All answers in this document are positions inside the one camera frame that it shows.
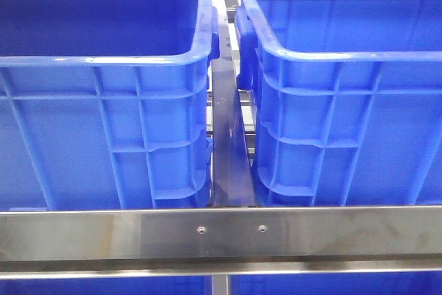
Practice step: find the blue bin with buttons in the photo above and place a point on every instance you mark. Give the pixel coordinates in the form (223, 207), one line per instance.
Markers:
(348, 100)

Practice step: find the steel shelf divider bar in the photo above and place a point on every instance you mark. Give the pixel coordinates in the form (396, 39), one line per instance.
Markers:
(232, 181)

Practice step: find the blue empty bin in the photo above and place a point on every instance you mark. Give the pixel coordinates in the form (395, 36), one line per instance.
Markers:
(103, 104)

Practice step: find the blue bin lower left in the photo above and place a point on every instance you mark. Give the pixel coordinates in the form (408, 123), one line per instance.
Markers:
(148, 285)

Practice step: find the blue bin lower right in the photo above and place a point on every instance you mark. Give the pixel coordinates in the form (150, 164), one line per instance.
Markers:
(339, 283)

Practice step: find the steel front shelf rail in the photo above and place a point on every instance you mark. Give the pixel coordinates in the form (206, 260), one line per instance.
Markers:
(98, 244)

